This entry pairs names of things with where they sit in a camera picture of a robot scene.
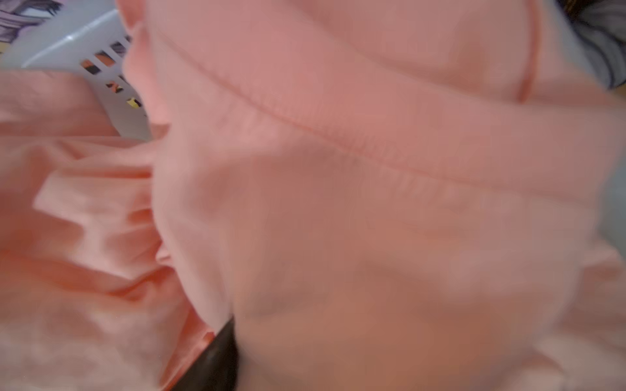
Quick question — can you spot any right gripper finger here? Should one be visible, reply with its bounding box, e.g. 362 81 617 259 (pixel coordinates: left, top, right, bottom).
171 318 239 391

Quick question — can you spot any peach graphic t-shirt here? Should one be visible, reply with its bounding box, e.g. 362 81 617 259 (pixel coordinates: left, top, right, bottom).
1 1 625 390

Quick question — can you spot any white plastic laundry basket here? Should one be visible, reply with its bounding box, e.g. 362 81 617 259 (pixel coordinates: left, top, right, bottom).
1 1 151 141

